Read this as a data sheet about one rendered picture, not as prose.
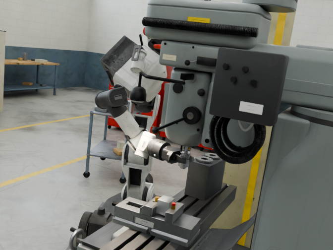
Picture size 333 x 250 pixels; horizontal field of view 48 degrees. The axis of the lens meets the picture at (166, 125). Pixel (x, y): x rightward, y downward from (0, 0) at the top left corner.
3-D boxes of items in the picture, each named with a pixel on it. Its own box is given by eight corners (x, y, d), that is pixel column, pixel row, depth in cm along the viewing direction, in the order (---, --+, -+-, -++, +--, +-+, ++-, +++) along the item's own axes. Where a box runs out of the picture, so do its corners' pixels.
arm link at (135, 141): (141, 156, 188) (139, 156, 207) (157, 144, 189) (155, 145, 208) (129, 139, 188) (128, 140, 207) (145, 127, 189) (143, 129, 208)
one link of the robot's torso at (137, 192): (125, 194, 271) (126, 137, 247) (151, 199, 269) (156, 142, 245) (119, 208, 258) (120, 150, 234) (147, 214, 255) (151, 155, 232)
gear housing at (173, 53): (156, 64, 151) (159, 39, 149) (181, 65, 172) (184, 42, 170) (238, 77, 137) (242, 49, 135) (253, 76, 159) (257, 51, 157)
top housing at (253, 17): (138, 36, 152) (142, -5, 149) (166, 40, 175) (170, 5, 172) (252, 50, 133) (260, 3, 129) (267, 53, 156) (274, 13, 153)
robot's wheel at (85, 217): (86, 233, 257) (88, 206, 252) (93, 234, 256) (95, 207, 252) (75, 248, 237) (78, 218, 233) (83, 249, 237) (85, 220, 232)
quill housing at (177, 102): (156, 142, 158) (166, 65, 151) (177, 135, 176) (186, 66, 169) (199, 153, 150) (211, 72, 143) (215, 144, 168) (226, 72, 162)
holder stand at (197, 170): (184, 194, 198) (189, 157, 194) (201, 183, 217) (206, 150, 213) (204, 201, 193) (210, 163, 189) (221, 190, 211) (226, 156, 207)
